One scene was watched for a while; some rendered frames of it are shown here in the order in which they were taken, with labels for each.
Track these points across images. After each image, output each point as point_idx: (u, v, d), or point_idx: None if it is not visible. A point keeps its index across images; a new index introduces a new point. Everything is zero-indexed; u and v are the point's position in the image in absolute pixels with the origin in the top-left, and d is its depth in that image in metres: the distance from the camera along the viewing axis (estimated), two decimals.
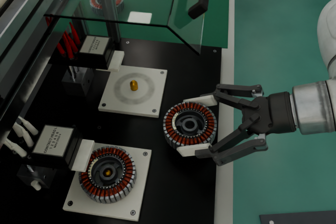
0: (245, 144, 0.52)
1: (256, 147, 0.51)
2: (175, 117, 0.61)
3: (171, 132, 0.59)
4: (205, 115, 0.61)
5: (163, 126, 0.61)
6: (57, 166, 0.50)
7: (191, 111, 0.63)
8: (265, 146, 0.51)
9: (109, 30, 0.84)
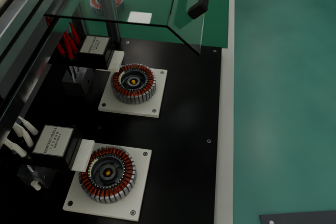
0: None
1: None
2: (121, 75, 0.73)
3: (116, 86, 0.70)
4: (146, 74, 0.73)
5: (110, 81, 0.72)
6: (57, 166, 0.50)
7: (136, 71, 0.74)
8: None
9: (109, 30, 0.84)
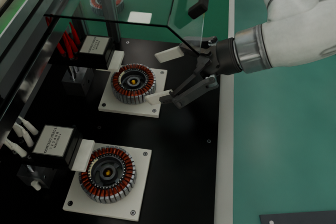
0: (198, 84, 0.59)
1: (208, 85, 0.59)
2: (121, 75, 0.73)
3: (116, 86, 0.70)
4: (146, 74, 0.73)
5: (110, 81, 0.72)
6: (57, 166, 0.50)
7: (136, 71, 0.74)
8: (215, 83, 0.59)
9: (109, 30, 0.84)
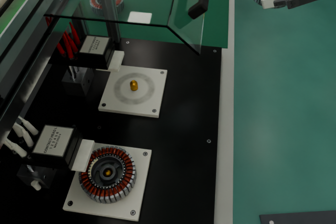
0: None
1: None
2: None
3: None
4: None
5: None
6: (57, 166, 0.50)
7: None
8: None
9: (109, 30, 0.84)
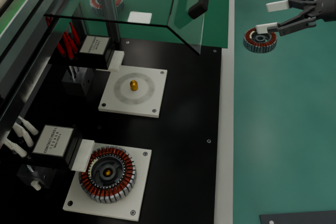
0: (301, 21, 0.83)
1: (308, 23, 0.82)
2: (252, 32, 1.02)
3: (248, 39, 1.00)
4: (271, 34, 1.00)
5: (243, 36, 1.02)
6: (57, 166, 0.50)
7: None
8: (314, 23, 0.81)
9: (109, 30, 0.84)
